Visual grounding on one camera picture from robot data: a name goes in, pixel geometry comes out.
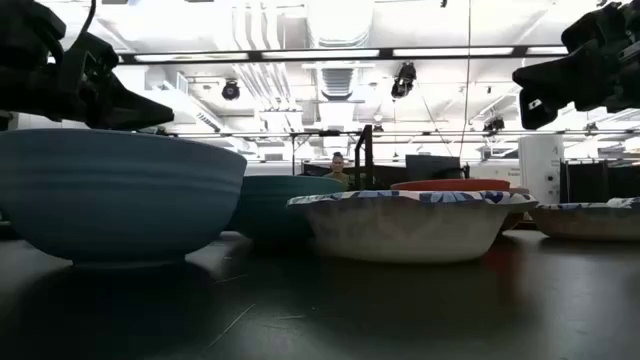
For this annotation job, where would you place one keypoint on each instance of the black ceiling spotlight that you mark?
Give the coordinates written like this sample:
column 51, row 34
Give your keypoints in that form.
column 230, row 90

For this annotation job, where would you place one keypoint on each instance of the black table mat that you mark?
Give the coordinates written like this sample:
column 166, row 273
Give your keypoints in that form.
column 350, row 310

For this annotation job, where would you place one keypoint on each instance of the person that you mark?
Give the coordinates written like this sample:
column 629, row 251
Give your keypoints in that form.
column 337, row 162

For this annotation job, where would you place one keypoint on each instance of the wooden shelf black frame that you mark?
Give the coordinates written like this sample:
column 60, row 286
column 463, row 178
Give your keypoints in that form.
column 368, row 160

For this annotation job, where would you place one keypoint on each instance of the black ceiling mounted device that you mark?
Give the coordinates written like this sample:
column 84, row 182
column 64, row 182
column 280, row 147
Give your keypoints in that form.
column 404, row 80

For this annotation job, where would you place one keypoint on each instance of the black horizontal frame rail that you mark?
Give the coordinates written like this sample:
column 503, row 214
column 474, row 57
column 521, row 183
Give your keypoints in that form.
column 450, row 133

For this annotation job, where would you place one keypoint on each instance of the small black ceiling device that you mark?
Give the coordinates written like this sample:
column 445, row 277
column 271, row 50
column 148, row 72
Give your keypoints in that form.
column 494, row 124

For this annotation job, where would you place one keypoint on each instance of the black partition screen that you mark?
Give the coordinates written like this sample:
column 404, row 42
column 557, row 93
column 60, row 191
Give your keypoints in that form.
column 600, row 182

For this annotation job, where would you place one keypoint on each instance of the teal plastic bowl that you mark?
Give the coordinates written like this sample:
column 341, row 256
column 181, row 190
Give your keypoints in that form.
column 270, row 205

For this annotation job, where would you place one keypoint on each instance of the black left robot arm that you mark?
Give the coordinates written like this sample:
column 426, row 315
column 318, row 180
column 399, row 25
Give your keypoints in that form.
column 25, row 35

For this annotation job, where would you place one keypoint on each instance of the white cylindrical appliance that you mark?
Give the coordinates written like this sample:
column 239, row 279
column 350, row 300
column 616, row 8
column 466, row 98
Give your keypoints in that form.
column 540, row 165

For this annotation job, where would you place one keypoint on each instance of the blue plastic bowl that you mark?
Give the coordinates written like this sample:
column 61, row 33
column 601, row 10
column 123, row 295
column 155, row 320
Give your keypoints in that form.
column 115, row 195

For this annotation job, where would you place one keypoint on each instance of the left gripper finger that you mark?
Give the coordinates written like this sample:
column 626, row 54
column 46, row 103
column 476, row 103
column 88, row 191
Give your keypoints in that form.
column 130, row 112

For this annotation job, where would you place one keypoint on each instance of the red plastic bowl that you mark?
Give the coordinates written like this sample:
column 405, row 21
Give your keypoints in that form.
column 450, row 185

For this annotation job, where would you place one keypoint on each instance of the blue patterned paper bowl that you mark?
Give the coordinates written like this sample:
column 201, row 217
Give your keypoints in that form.
column 400, row 230
column 585, row 225

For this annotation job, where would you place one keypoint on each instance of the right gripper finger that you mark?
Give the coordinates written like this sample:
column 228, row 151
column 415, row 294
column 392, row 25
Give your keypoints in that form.
column 537, row 115
column 565, row 75

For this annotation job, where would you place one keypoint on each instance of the dark computer monitor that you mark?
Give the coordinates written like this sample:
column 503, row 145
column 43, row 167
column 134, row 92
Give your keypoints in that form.
column 430, row 167

